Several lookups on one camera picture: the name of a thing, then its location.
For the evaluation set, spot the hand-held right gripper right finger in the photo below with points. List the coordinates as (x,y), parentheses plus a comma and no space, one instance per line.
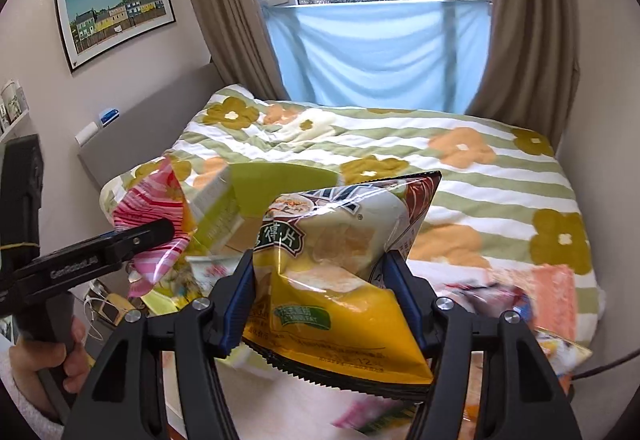
(400,287)

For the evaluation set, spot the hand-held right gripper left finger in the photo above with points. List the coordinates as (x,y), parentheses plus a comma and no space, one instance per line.
(240,302)

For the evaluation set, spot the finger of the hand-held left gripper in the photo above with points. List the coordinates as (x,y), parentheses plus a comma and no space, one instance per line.
(145,235)

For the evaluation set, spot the pink striped snack packet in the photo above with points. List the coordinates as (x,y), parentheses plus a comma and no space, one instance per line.
(150,207)

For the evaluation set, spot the yellow potato chip bag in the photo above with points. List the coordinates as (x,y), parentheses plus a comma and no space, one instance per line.
(330,320)

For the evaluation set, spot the green cardboard box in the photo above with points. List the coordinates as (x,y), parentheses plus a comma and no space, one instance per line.
(280,180)

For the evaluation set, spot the person's left forearm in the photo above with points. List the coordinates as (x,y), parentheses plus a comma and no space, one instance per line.
(25,410)

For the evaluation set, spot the person's left hand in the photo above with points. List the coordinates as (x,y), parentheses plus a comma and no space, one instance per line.
(65,370)

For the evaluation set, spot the white red snack packet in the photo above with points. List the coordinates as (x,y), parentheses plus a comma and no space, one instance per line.
(212,270)

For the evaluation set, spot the dark blurry snack packet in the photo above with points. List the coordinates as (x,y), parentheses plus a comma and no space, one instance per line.
(480,297)

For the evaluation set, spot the floral striped blanket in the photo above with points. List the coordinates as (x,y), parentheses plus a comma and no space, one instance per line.
(460,200)

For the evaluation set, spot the grey headboard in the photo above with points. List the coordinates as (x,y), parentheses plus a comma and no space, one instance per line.
(150,120)

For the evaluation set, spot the small white box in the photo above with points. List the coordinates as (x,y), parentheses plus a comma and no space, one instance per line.
(87,134)

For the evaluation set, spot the small blue box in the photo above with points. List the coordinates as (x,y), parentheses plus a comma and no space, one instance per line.
(109,115)

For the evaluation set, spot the pink green snack packet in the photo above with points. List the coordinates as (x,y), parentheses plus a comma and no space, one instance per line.
(375,420)

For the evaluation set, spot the white mug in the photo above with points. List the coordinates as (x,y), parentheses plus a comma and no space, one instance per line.
(11,100)

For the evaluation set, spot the yellow white snack packet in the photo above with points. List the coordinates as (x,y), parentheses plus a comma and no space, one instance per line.
(565,352)

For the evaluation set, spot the framed houses picture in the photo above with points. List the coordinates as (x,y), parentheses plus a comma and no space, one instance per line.
(115,15)

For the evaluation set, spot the light blue cloth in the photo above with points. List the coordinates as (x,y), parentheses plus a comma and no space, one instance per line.
(380,55)

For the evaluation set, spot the brown curtain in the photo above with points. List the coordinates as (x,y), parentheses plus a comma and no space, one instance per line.
(530,30)
(225,10)

